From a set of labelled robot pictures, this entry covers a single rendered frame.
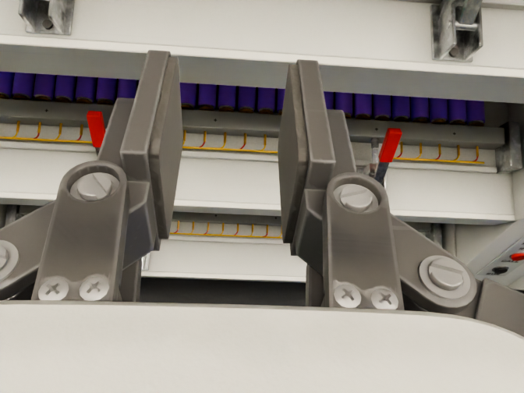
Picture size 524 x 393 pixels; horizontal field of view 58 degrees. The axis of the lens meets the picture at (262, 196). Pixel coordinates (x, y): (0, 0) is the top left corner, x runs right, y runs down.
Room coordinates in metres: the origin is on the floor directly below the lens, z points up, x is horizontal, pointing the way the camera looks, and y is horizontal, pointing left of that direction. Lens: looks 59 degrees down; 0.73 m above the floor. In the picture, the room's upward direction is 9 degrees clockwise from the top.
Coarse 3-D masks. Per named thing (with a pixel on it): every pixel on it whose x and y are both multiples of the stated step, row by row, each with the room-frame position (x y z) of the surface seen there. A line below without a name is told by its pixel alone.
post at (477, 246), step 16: (464, 224) 0.32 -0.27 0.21; (512, 224) 0.27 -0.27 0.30; (464, 240) 0.30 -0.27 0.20; (480, 240) 0.29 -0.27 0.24; (496, 240) 0.27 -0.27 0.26; (512, 240) 0.28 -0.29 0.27; (464, 256) 0.29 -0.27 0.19; (480, 256) 0.27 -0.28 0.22; (496, 256) 0.28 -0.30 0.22; (512, 272) 0.28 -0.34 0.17
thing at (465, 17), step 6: (468, 0) 0.27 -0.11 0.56; (474, 0) 0.27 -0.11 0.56; (480, 0) 0.27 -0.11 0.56; (462, 6) 0.27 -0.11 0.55; (468, 6) 0.27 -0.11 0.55; (474, 6) 0.27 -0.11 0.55; (456, 12) 0.28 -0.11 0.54; (462, 12) 0.27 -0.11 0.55; (468, 12) 0.27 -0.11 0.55; (474, 12) 0.27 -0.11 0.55; (456, 18) 0.27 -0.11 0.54; (462, 18) 0.27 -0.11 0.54; (468, 18) 0.27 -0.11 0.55; (474, 18) 0.27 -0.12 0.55; (468, 24) 0.27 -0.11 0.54
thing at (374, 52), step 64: (0, 0) 0.24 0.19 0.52; (128, 0) 0.26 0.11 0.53; (192, 0) 0.27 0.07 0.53; (256, 0) 0.28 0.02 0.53; (320, 0) 0.28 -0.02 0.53; (384, 0) 0.29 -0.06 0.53; (0, 64) 0.22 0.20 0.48; (64, 64) 0.23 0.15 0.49; (128, 64) 0.23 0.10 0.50; (192, 64) 0.23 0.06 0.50; (256, 64) 0.24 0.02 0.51; (320, 64) 0.24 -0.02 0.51; (384, 64) 0.25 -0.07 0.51; (448, 64) 0.26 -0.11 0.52; (512, 64) 0.27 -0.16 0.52
